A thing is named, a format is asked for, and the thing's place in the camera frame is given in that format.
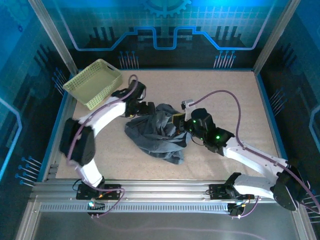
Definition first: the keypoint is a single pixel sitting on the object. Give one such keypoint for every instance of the green plastic basket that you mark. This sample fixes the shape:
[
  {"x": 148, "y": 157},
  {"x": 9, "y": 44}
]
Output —
[{"x": 92, "y": 85}]

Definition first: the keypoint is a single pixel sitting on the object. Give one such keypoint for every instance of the black controller box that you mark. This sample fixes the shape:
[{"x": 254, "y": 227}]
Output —
[
  {"x": 98, "y": 206},
  {"x": 235, "y": 211}
]

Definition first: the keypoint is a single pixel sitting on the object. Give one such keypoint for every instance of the aluminium mounting rail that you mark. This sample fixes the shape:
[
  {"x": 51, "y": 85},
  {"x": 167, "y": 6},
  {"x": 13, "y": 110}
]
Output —
[{"x": 162, "y": 190}]

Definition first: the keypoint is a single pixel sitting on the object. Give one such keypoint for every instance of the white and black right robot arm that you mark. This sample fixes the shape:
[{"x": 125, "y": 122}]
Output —
[{"x": 250, "y": 155}]

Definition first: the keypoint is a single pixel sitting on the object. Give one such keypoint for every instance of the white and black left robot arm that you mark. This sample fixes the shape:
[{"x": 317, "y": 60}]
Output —
[{"x": 107, "y": 112}]

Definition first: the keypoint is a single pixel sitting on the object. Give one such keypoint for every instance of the aluminium frame post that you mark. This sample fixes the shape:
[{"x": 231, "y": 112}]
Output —
[
  {"x": 272, "y": 37},
  {"x": 53, "y": 37}
]

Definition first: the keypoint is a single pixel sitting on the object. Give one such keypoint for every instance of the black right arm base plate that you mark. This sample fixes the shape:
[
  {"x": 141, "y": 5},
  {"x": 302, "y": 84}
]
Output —
[{"x": 215, "y": 192}]

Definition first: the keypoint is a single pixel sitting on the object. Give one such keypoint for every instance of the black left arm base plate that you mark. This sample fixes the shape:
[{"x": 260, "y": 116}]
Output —
[{"x": 115, "y": 188}]

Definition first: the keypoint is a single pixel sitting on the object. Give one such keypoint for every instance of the grey t-shirt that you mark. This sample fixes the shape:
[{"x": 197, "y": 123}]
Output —
[{"x": 155, "y": 135}]

